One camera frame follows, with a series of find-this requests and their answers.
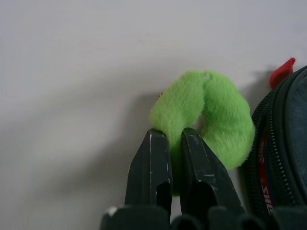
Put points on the green plush zipper charm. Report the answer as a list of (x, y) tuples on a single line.
[(220, 115)]

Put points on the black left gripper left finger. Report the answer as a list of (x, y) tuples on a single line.
[(149, 167)]

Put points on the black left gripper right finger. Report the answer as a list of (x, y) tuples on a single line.
[(206, 177)]

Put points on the red felt tag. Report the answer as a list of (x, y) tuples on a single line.
[(281, 73)]

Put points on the dark zippered bag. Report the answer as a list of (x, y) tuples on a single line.
[(295, 134)]

